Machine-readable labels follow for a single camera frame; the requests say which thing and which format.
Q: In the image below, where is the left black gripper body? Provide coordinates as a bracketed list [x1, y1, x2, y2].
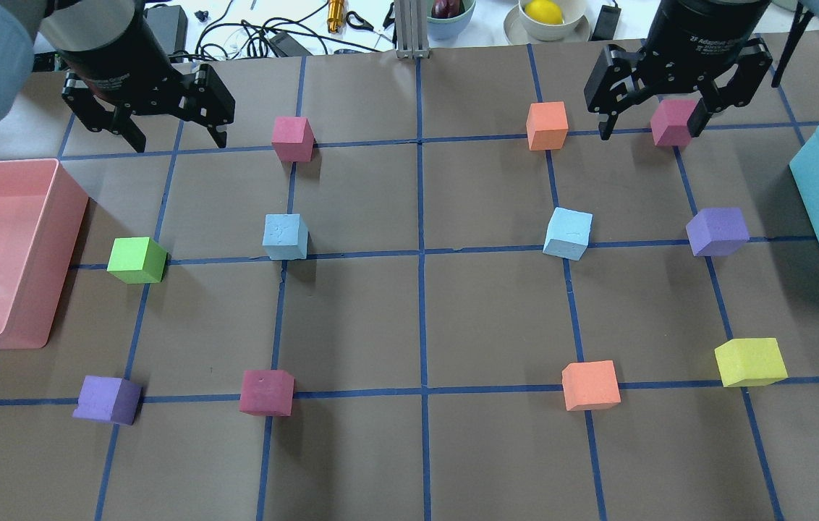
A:
[62, 33, 211, 123]

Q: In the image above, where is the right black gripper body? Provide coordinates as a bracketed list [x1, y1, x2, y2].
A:
[618, 22, 771, 110]

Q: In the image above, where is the light blue foam block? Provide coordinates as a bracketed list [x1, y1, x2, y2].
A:
[542, 207, 593, 261]
[262, 213, 308, 261]

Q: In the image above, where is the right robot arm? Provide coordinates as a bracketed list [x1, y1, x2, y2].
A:
[584, 1, 772, 140]

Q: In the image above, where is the pink foam block far right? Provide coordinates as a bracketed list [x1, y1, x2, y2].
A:
[650, 98, 697, 146]

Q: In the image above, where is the black power adapter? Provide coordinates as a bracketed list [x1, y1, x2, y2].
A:
[144, 4, 188, 56]

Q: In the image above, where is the orange foam block far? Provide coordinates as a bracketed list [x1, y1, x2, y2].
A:
[526, 100, 569, 151]

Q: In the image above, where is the orange foam block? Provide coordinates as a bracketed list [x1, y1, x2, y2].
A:
[561, 360, 621, 412]
[526, 100, 569, 151]

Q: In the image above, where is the pink foam block far left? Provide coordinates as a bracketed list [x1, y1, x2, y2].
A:
[271, 117, 315, 163]

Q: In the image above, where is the bowl with yellow lemon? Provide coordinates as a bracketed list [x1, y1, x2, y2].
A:
[504, 1, 590, 44]

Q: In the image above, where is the purple foam block right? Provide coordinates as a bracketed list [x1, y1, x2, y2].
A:
[685, 207, 750, 257]

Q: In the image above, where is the purple foam block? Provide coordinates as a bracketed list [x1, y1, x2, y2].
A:
[685, 207, 750, 257]
[72, 375, 143, 425]

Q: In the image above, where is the green foam block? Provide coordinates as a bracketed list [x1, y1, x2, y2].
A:
[106, 237, 168, 284]

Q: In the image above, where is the pink plastic tray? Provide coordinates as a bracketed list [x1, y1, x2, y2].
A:
[0, 158, 88, 350]

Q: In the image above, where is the green bowl with fruit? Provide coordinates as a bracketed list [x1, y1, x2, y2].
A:
[426, 0, 476, 41]

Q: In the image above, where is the yellow foam block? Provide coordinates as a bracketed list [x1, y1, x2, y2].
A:
[713, 337, 789, 388]

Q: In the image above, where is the purple foam block left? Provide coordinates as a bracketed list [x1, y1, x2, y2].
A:
[72, 375, 143, 425]

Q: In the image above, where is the orange foam block near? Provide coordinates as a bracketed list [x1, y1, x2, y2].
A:
[561, 360, 621, 412]

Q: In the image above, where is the dark pink foam block near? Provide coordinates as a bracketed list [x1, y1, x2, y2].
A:
[238, 370, 296, 418]

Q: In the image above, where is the aluminium frame post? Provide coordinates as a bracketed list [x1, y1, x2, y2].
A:
[394, 0, 430, 59]

